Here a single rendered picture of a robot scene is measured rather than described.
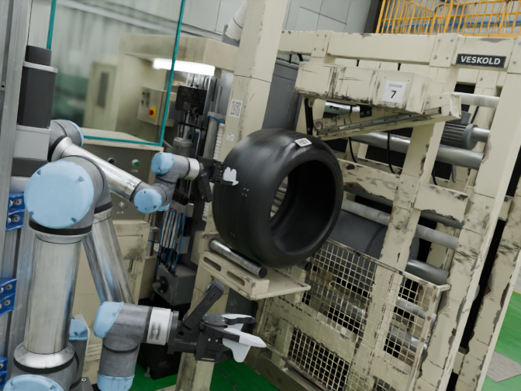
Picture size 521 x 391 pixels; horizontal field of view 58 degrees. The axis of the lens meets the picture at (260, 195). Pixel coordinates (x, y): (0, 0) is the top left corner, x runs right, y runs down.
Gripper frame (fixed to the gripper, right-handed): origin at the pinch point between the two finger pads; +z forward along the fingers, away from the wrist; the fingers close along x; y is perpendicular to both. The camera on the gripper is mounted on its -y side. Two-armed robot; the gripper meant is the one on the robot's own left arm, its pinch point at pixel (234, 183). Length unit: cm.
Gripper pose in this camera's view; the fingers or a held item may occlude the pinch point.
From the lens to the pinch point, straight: 178.5
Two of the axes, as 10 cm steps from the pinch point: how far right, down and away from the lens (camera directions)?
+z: 7.0, 1.2, 7.0
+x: -6.6, -2.5, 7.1
